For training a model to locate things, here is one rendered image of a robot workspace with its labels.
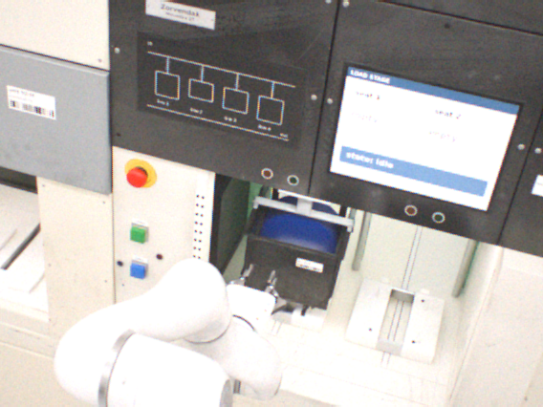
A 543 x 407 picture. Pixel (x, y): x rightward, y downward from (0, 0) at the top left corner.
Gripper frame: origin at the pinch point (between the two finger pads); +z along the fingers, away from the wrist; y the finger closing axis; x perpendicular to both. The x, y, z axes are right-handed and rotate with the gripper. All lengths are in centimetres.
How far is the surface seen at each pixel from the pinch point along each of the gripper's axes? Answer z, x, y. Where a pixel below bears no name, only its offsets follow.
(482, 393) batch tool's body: -3.1, -10.4, 47.5
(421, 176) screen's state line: 1.9, 31.8, 25.8
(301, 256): 21.3, -9.6, 4.2
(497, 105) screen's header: 2, 48, 35
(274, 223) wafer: 30.9, -10.0, -5.0
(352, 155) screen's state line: 1.9, 32.6, 13.3
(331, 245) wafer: 31.8, -12.7, 9.0
